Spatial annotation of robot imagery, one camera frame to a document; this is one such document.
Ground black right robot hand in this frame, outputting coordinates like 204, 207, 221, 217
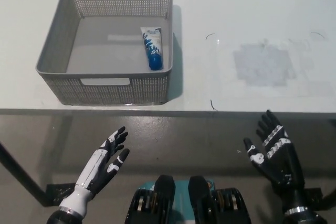
243, 109, 310, 211

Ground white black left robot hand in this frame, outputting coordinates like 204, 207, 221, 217
74, 126, 131, 199

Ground white blue shampoo tube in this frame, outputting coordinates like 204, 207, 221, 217
140, 26, 164, 71

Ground black floor plate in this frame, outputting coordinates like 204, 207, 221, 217
46, 183, 77, 207
304, 187, 324, 212

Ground black table leg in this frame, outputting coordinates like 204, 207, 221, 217
322, 186, 336, 204
0, 142, 55, 208

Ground black teal robot torso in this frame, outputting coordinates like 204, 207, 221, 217
125, 174, 253, 224

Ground grey perforated plastic basket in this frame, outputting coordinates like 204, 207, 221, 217
35, 0, 174, 106

